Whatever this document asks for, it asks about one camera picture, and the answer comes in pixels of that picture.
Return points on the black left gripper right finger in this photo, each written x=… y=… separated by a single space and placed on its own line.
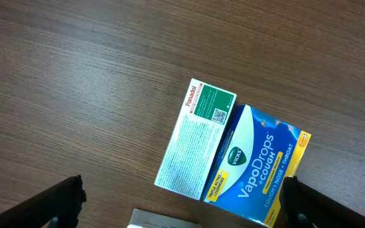
x=304 y=207

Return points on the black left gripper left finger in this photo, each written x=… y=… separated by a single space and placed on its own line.
x=58 y=206

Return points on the blue VapoDrops box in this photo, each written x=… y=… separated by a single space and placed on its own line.
x=258 y=152

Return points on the white Hansaplast box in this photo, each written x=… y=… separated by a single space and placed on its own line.
x=145 y=219

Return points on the white Panadol box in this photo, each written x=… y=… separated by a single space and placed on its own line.
x=195 y=139

